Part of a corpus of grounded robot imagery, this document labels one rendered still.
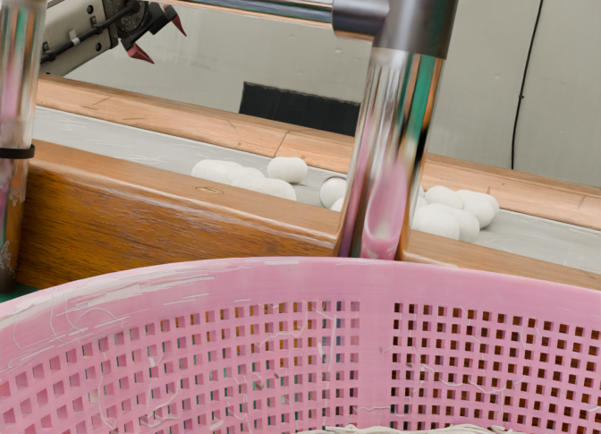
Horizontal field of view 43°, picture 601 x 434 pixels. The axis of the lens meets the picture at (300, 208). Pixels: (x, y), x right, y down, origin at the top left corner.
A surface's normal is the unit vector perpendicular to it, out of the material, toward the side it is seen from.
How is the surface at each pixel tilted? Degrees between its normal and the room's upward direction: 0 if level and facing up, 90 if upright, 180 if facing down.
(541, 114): 90
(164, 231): 90
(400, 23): 90
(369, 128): 90
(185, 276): 75
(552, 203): 45
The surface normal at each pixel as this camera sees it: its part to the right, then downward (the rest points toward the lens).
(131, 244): -0.35, 0.11
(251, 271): 0.66, -0.02
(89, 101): -0.13, -0.61
